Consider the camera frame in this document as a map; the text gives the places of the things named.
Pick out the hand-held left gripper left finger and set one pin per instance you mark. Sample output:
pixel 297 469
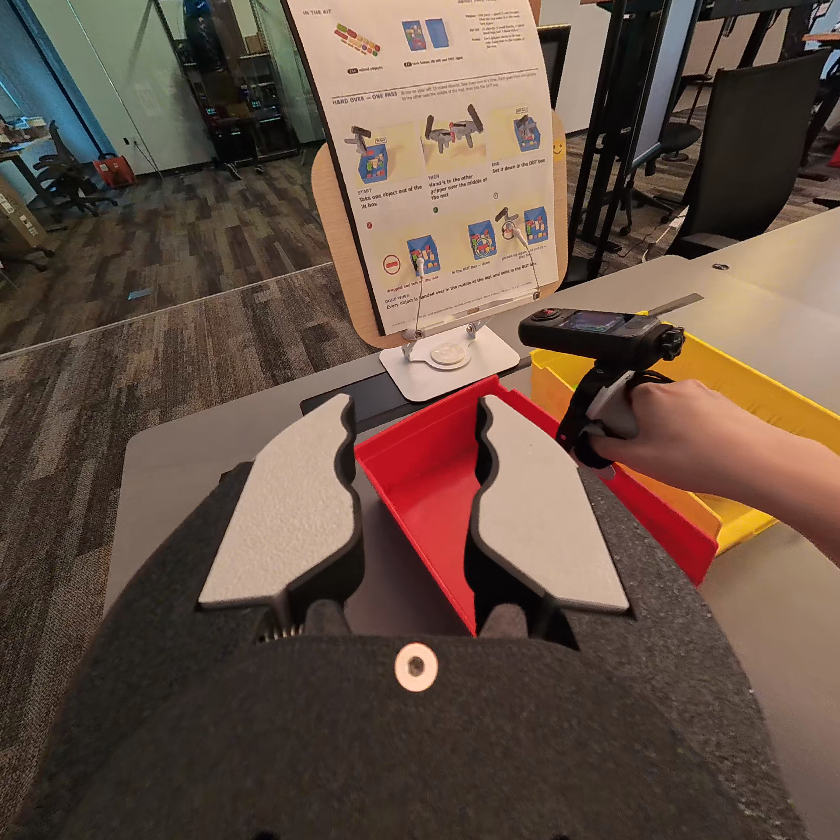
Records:
pixel 282 518

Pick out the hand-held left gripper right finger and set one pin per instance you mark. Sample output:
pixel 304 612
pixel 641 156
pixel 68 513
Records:
pixel 544 525

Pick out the red plastic bin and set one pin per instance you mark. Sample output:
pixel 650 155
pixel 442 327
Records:
pixel 426 472

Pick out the yellow plastic bin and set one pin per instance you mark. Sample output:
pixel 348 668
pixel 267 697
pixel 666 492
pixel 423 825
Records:
pixel 748 525

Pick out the person's right forearm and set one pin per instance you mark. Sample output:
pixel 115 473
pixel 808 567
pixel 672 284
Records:
pixel 800 499

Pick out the person's right hand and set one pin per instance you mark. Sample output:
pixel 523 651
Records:
pixel 682 433

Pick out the yellow smiley sticker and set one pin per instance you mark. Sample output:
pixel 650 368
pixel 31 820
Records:
pixel 558 149

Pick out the black mobile whiteboard stand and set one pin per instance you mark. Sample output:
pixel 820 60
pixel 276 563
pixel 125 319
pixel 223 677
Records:
pixel 663 79

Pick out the dark framed panel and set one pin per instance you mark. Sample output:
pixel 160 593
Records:
pixel 554 65

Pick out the printed instruction sheet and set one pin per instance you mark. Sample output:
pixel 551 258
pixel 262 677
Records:
pixel 446 98

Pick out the orange floor box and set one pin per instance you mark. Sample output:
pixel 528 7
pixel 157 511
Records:
pixel 115 172

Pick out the metal storage shelf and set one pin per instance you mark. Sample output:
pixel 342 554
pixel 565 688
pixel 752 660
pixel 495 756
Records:
pixel 249 98

